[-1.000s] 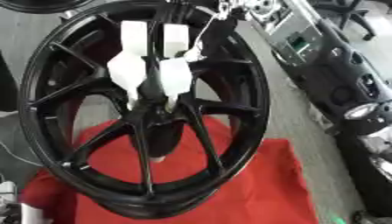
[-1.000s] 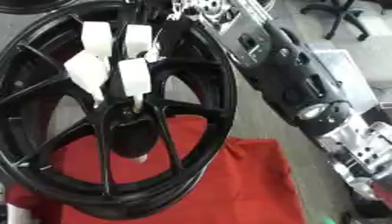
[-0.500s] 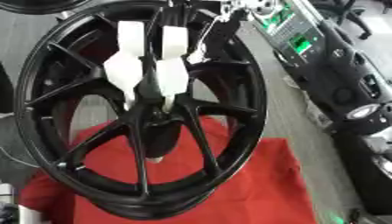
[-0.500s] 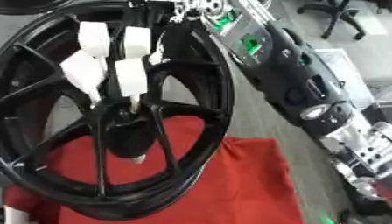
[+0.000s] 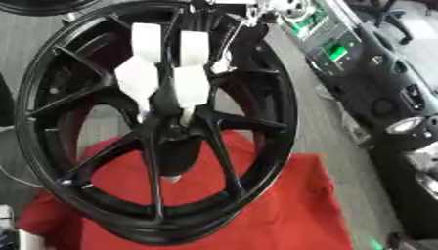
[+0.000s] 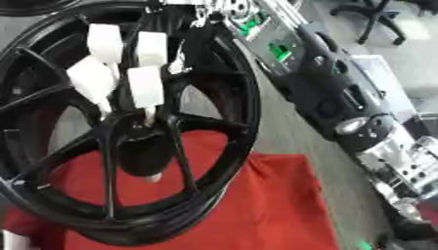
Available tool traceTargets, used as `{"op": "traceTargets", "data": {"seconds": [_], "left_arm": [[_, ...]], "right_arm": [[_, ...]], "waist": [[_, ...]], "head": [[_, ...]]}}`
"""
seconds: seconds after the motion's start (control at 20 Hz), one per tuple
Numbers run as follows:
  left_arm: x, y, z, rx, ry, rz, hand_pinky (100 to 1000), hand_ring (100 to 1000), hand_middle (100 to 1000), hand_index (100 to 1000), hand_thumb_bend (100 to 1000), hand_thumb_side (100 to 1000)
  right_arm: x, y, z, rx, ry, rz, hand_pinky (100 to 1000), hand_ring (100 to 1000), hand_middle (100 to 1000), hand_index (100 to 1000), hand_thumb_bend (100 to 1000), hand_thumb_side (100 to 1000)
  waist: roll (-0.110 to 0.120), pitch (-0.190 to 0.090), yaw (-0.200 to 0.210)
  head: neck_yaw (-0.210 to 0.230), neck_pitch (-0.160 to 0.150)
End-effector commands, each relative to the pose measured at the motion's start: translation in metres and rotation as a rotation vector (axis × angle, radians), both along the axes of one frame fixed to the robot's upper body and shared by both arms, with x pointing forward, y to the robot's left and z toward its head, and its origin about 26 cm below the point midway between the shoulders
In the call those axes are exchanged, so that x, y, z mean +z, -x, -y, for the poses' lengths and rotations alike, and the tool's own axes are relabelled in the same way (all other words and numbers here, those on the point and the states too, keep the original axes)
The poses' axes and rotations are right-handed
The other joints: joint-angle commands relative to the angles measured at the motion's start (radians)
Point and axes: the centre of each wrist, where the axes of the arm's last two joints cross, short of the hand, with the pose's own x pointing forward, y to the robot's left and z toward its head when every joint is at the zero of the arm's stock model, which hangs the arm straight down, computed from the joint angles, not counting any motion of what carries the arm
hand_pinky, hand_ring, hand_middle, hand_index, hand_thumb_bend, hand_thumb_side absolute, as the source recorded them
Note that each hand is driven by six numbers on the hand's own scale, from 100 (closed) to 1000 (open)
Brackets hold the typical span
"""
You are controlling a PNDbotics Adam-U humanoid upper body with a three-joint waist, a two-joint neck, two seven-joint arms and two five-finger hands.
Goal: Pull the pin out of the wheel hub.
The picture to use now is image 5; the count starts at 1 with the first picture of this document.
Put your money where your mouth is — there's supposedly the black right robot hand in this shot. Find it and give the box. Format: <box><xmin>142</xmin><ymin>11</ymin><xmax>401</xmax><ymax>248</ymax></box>
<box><xmin>172</xmin><ymin>0</ymin><xmax>283</xmax><ymax>78</ymax></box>

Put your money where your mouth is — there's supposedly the white pin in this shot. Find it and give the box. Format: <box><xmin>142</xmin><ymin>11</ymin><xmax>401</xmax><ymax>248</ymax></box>
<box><xmin>171</xmin><ymin>64</ymin><xmax>212</xmax><ymax>127</ymax></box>
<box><xmin>130</xmin><ymin>21</ymin><xmax>164</xmax><ymax>64</ymax></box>
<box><xmin>178</xmin><ymin>30</ymin><xmax>211</xmax><ymax>68</ymax></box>
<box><xmin>112</xmin><ymin>55</ymin><xmax>161</xmax><ymax>124</ymax></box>

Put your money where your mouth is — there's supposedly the black spoked wheel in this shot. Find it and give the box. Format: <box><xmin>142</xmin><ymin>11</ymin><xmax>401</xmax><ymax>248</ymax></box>
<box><xmin>12</xmin><ymin>1</ymin><xmax>300</xmax><ymax>246</ymax></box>

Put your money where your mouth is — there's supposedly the black office chair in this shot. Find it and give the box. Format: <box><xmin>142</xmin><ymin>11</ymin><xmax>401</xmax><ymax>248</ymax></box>
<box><xmin>347</xmin><ymin>0</ymin><xmax>416</xmax><ymax>46</ymax></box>

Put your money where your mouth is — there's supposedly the black round tyre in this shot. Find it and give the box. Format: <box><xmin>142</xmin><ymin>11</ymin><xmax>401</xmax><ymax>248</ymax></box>
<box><xmin>0</xmin><ymin>0</ymin><xmax>103</xmax><ymax>17</ymax></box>

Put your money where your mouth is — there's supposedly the thin grey cable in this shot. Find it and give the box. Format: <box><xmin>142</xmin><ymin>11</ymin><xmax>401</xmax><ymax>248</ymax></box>
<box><xmin>0</xmin><ymin>165</ymin><xmax>47</xmax><ymax>189</ymax></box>

